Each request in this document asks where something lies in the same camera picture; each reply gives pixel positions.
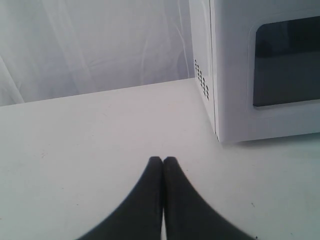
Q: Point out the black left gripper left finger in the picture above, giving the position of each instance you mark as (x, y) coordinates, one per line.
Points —
(140, 215)

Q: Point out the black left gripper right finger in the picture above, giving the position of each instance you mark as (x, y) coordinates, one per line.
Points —
(187, 215)

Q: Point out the white microwave door with handle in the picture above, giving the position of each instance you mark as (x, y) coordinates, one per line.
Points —
(267, 68)

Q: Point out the white microwave oven body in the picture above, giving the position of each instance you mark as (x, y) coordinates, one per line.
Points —
(201, 33)

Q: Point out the white backdrop curtain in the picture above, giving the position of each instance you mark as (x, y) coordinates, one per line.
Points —
(58, 48)

